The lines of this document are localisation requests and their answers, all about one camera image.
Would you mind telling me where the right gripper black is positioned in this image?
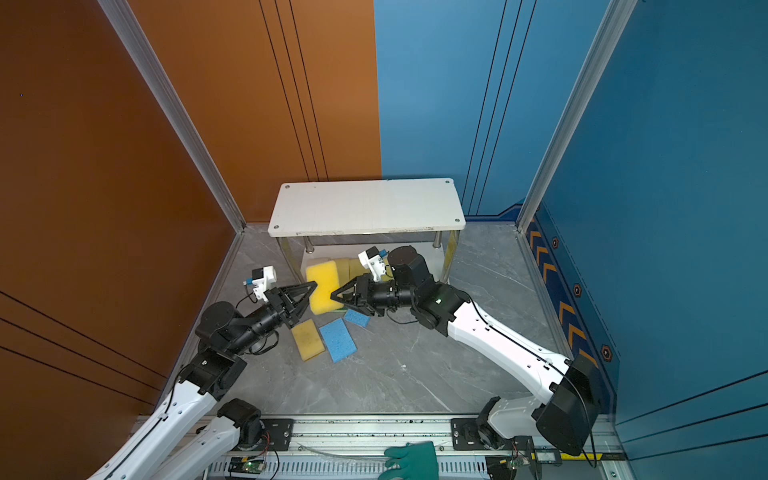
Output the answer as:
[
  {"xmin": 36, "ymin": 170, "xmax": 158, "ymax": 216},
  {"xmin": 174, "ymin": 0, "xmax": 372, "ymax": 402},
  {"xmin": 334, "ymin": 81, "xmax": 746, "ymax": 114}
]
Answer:
[{"xmin": 331, "ymin": 274, "xmax": 419, "ymax": 317}]

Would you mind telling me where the white two-tier shelf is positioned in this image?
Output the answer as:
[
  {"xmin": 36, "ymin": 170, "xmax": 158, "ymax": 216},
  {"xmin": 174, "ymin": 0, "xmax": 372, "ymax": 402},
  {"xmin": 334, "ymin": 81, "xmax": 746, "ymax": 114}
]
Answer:
[{"xmin": 268, "ymin": 178, "xmax": 466, "ymax": 282}]

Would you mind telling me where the blue sponge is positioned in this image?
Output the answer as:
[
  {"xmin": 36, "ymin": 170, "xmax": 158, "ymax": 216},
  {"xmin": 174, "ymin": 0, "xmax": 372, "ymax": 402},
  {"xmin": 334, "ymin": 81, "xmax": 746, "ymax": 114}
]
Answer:
[
  {"xmin": 319, "ymin": 318, "xmax": 357, "ymax": 363},
  {"xmin": 343, "ymin": 309, "xmax": 370, "ymax": 328}
]

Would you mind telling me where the yellow foam sponge front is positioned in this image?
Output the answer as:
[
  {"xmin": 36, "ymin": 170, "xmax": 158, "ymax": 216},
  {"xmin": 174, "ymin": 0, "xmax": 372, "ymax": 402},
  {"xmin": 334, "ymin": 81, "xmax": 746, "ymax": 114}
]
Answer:
[{"xmin": 334, "ymin": 259, "xmax": 351, "ymax": 285}]

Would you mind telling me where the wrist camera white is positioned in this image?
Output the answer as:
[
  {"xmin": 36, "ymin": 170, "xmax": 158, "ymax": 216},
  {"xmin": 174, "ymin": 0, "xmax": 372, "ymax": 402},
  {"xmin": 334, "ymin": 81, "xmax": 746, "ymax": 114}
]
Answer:
[
  {"xmin": 243, "ymin": 266, "xmax": 277, "ymax": 302},
  {"xmin": 358, "ymin": 246, "xmax": 388, "ymax": 282}
]

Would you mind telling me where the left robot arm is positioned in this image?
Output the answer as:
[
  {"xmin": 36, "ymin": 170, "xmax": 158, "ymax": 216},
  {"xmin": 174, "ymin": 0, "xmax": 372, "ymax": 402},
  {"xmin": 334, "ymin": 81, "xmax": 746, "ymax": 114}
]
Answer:
[{"xmin": 93, "ymin": 281, "xmax": 317, "ymax": 479}]

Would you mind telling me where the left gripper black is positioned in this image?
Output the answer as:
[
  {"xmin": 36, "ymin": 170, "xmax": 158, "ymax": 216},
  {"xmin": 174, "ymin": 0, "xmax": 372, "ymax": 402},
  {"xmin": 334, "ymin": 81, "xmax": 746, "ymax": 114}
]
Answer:
[{"xmin": 229, "ymin": 282, "xmax": 316, "ymax": 361}]

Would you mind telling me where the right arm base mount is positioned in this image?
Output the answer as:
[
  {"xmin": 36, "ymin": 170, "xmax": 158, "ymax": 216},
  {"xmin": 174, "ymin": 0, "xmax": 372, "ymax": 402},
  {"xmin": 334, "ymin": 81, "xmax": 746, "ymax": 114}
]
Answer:
[{"xmin": 450, "ymin": 416, "xmax": 502, "ymax": 451}]

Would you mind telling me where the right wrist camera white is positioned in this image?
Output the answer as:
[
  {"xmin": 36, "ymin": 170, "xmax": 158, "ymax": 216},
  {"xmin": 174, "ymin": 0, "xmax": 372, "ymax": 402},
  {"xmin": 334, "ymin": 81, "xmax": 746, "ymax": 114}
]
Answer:
[{"xmin": 358, "ymin": 246, "xmax": 388, "ymax": 282}]

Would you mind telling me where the green rubber glove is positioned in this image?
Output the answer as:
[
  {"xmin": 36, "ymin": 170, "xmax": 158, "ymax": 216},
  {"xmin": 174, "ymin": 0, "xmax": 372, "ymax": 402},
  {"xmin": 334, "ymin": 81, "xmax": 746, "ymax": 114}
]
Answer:
[{"xmin": 378, "ymin": 442, "xmax": 439, "ymax": 480}]

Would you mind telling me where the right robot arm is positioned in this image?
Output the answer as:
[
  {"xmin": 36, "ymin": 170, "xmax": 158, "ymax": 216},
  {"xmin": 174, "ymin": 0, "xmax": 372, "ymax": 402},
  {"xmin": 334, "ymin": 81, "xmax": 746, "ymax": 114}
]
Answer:
[{"xmin": 329, "ymin": 246, "xmax": 602, "ymax": 456}]

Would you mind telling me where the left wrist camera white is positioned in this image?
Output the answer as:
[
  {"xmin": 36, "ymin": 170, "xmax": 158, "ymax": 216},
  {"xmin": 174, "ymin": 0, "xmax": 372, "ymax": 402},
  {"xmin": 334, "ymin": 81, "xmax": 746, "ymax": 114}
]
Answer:
[{"xmin": 243, "ymin": 266, "xmax": 277, "ymax": 302}]

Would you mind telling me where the small circuit board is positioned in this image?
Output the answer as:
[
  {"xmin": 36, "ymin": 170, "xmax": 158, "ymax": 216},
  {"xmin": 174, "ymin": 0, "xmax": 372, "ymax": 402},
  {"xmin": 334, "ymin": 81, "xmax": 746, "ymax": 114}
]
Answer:
[
  {"xmin": 485, "ymin": 456, "xmax": 529, "ymax": 480},
  {"xmin": 227, "ymin": 457, "xmax": 266, "ymax": 477}
]

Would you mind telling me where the yellow foam sponge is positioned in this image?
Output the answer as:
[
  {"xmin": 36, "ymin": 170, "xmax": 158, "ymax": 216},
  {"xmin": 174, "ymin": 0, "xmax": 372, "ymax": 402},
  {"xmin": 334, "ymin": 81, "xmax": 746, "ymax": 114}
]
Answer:
[
  {"xmin": 291, "ymin": 319, "xmax": 326, "ymax": 362},
  {"xmin": 348, "ymin": 258, "xmax": 369, "ymax": 278},
  {"xmin": 334, "ymin": 259, "xmax": 351, "ymax": 285}
]

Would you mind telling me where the small circuit board left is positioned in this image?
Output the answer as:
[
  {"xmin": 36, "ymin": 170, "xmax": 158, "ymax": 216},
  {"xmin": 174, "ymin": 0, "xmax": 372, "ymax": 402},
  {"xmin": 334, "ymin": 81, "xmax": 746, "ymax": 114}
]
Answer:
[{"xmin": 227, "ymin": 457, "xmax": 266, "ymax": 477}]

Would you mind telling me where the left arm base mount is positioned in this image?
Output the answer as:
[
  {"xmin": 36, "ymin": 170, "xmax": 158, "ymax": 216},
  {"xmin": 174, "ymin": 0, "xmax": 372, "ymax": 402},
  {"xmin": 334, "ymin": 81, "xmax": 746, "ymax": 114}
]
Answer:
[{"xmin": 254, "ymin": 418, "xmax": 295, "ymax": 453}]

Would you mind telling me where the small circuit board right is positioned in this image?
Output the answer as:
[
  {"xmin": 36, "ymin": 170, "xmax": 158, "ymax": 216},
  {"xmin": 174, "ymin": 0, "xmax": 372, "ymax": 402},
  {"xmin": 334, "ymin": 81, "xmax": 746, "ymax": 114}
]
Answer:
[{"xmin": 485, "ymin": 456, "xmax": 529, "ymax": 480}]

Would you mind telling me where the thick yellow sponge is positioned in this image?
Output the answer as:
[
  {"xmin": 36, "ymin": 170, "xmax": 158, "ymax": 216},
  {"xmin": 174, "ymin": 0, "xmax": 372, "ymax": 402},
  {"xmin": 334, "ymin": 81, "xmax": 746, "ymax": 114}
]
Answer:
[{"xmin": 306, "ymin": 261, "xmax": 343, "ymax": 315}]

